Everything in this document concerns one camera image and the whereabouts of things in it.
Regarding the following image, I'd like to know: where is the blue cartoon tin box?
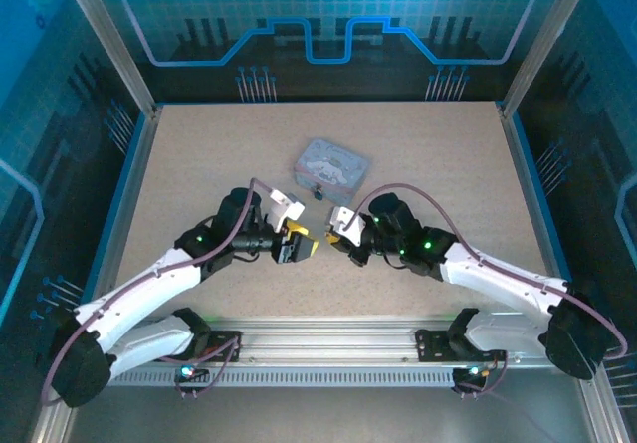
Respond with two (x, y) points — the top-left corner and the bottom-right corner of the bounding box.
(293, 137), (372, 204)

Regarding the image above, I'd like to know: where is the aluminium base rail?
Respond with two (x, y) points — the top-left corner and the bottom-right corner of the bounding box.
(211, 317), (554, 366)

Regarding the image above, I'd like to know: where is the aluminium side frame rail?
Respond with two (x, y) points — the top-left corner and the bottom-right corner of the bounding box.
(496, 103), (637, 443)
(29, 108), (161, 443)

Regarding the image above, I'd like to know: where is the slotted grey cable duct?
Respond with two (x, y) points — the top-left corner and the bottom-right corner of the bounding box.
(106, 365), (499, 390)

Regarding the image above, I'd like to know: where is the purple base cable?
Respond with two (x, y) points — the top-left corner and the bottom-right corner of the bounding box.
(454, 350), (510, 401)
(171, 337), (243, 401)

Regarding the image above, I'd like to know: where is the aluminium frame post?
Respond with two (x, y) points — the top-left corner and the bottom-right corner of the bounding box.
(54, 0), (163, 118)
(500, 0), (601, 118)

